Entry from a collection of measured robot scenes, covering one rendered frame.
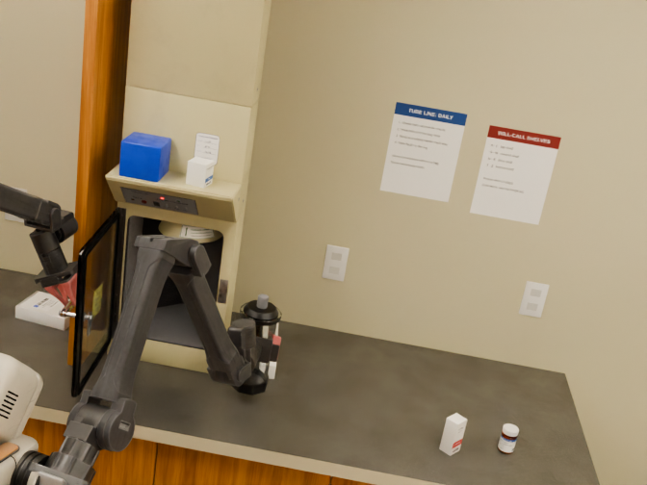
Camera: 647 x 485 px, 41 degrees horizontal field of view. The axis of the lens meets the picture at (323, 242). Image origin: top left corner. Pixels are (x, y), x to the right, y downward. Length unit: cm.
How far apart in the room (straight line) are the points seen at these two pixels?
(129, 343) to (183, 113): 73
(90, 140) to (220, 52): 39
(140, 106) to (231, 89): 24
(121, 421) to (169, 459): 65
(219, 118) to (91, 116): 31
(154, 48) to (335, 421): 107
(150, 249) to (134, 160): 47
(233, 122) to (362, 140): 54
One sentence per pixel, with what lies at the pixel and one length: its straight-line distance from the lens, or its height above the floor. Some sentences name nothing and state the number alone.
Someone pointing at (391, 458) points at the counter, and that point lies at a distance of 226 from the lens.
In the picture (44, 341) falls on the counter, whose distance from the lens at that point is 259.
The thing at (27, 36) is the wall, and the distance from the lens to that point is 279.
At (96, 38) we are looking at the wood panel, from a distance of 215.
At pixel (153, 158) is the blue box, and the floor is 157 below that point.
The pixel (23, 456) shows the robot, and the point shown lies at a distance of 168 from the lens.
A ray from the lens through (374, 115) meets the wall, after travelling 258.
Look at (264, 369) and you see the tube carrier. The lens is 230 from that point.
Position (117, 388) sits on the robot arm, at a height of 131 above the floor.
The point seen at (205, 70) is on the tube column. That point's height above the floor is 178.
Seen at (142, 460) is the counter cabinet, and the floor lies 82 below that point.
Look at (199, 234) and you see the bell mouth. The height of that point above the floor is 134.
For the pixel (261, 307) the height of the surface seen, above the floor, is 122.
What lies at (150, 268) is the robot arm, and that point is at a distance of 172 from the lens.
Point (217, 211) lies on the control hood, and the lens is 220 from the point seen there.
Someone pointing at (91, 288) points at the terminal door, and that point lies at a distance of 219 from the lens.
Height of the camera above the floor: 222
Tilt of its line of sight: 22 degrees down
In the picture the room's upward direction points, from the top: 9 degrees clockwise
